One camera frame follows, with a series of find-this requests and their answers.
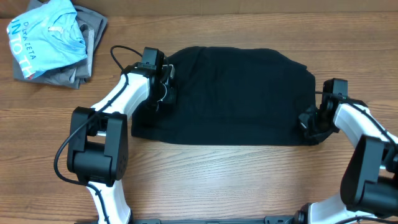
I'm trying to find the black t-shirt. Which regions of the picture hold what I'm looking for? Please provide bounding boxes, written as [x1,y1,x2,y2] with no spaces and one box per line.
[131,47,316,146]

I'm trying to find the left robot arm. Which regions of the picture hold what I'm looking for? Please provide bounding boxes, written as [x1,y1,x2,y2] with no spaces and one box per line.
[62,47,176,223]

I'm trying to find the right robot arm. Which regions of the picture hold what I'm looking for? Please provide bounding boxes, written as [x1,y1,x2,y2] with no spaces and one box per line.
[288,78,397,223]

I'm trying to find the grey folded t-shirt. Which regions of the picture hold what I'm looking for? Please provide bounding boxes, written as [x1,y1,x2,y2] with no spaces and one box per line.
[12,0,107,89]

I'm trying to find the light blue folded t-shirt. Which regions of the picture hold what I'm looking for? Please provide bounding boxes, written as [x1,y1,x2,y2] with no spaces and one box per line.
[7,0,87,80]

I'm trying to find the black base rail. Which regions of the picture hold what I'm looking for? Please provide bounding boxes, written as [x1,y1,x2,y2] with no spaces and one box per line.
[133,215,294,224]

